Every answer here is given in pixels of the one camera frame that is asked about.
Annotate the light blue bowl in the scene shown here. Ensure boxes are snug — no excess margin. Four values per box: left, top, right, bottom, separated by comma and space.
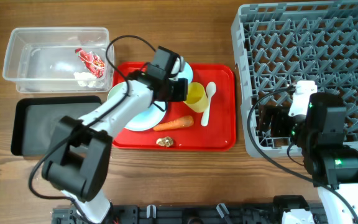
174, 62, 193, 84

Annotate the yellow plastic cup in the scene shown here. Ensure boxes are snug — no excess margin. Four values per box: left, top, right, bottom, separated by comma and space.
184, 82, 208, 113

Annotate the white plastic spoon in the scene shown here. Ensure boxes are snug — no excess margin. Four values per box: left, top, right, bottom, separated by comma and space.
201, 82, 217, 127

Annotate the red snack wrapper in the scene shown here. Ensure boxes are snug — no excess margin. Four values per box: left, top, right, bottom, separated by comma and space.
75, 48, 105, 78

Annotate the white tissue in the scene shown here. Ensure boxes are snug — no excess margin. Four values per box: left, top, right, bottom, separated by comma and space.
74, 72, 97, 88

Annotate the green bowl with rice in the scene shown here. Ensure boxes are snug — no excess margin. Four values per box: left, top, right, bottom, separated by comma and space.
106, 82, 127, 104

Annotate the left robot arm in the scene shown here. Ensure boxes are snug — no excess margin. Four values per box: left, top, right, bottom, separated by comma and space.
40, 47, 188, 223

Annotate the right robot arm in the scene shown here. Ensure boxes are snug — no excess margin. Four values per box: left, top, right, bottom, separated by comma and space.
253, 92, 358, 223

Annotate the grey dishwasher rack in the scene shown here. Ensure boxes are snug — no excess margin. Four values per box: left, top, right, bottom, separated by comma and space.
231, 1, 358, 157

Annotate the light blue plate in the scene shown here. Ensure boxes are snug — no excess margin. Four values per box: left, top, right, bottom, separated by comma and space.
125, 101, 167, 131

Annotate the orange carrot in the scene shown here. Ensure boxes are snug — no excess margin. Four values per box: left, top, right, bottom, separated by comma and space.
153, 116, 194, 131

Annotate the brown walnut piece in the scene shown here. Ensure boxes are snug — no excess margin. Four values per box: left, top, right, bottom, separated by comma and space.
156, 136, 174, 147

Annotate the red serving tray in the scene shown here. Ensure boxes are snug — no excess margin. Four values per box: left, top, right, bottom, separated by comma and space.
112, 63, 237, 151

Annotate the clear plastic bin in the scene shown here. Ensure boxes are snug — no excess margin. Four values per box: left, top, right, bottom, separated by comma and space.
2, 27, 114, 93

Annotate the black plastic tray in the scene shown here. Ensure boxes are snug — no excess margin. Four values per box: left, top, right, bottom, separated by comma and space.
11, 96, 101, 156

